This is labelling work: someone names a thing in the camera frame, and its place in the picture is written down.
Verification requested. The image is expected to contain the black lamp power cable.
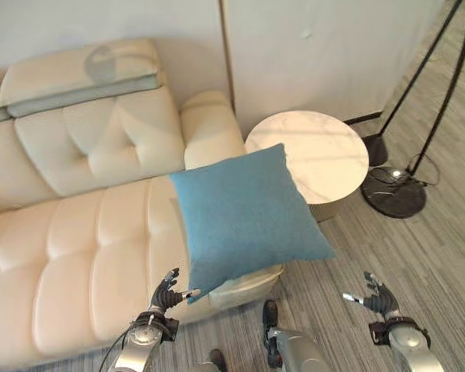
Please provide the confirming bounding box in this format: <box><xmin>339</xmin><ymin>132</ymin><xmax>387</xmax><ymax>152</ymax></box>
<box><xmin>408</xmin><ymin>151</ymin><xmax>442</xmax><ymax>187</ymax></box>

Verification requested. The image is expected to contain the round white marble side table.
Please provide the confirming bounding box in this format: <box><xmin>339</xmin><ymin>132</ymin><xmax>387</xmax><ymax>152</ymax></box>
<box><xmin>243</xmin><ymin>110</ymin><xmax>370</xmax><ymax>224</ymax></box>

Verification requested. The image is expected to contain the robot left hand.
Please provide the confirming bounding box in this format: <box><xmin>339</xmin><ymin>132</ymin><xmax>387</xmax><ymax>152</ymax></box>
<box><xmin>150</xmin><ymin>267</ymin><xmax>202</xmax><ymax>313</ymax></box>

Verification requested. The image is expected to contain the black floor lamp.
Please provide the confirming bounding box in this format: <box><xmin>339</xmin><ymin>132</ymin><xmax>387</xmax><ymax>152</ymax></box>
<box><xmin>360</xmin><ymin>0</ymin><xmax>465</xmax><ymax>219</ymax></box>

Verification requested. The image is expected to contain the cream leather sofa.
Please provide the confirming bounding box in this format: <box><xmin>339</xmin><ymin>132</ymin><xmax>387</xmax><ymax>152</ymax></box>
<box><xmin>0</xmin><ymin>37</ymin><xmax>286</xmax><ymax>365</ymax></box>

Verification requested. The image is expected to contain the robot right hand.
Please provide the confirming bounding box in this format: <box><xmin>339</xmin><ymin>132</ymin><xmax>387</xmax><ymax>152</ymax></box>
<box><xmin>342</xmin><ymin>270</ymin><xmax>401</xmax><ymax>321</ymax></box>

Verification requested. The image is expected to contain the blue square cushion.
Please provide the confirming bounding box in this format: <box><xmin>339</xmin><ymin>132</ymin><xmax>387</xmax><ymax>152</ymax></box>
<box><xmin>168</xmin><ymin>143</ymin><xmax>336</xmax><ymax>305</ymax></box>

